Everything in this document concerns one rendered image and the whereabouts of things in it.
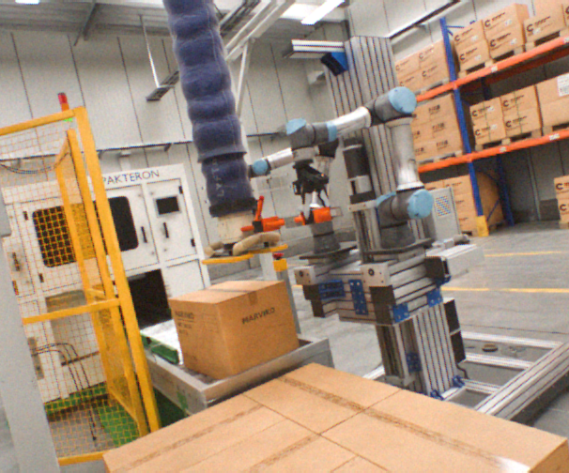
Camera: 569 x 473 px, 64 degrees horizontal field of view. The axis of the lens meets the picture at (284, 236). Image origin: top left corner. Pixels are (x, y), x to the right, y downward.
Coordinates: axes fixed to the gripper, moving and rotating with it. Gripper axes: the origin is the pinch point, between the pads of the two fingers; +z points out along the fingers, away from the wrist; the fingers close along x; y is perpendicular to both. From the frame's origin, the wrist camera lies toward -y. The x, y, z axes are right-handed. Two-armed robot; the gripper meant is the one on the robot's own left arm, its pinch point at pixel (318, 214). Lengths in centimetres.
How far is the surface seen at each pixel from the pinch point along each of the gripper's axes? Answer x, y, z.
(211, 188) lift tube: 12, 58, -21
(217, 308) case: 20, 62, 33
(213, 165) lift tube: 10, 55, -31
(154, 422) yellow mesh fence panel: 41, 135, 99
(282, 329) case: -12, 63, 54
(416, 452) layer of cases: 15, -40, 71
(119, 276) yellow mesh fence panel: 42, 135, 12
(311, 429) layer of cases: 23, -1, 71
